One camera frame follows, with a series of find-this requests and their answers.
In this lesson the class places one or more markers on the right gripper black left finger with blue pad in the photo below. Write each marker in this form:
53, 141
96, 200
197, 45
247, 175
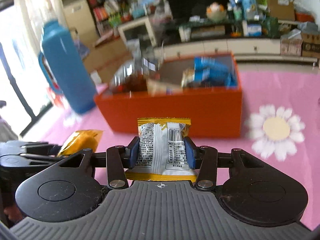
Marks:
119, 158

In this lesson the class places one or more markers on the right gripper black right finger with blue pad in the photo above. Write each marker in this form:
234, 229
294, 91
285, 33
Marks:
203, 159

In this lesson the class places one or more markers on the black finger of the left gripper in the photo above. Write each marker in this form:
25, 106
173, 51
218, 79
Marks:
15, 147

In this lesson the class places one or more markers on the yellow snack packet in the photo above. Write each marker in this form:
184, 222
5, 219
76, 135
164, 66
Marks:
162, 153

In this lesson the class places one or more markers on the clear red-trim dark snack bag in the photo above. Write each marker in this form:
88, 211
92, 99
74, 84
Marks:
133, 76

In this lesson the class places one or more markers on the translucent yellow snack wrapper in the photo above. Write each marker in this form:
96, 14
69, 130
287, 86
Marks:
80, 140

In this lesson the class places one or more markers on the orange storage box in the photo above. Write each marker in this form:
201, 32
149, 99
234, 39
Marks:
214, 112

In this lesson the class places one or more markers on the beige snack packet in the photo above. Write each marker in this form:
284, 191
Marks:
156, 87

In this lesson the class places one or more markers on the gold Danisa cookie packet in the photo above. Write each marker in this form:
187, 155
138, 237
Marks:
188, 77

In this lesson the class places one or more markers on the blue wrapper snack right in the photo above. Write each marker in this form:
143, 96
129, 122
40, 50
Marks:
215, 72

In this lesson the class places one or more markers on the blue thermos jug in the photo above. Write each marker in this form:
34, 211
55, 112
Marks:
63, 68

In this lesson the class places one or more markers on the white tv cabinet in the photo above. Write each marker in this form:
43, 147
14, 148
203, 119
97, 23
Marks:
243, 49

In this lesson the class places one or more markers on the white glass-door cabinet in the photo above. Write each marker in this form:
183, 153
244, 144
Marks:
140, 28

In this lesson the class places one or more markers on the white air conditioner unit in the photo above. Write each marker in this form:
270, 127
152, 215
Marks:
78, 16

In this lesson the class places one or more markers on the fruit bowl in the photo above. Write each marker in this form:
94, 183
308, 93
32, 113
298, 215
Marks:
216, 12

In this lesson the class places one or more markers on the dark bookshelf with books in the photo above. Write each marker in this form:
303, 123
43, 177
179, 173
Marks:
108, 14

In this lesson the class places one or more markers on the cardboard box on cabinet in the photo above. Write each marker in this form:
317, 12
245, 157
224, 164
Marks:
281, 9

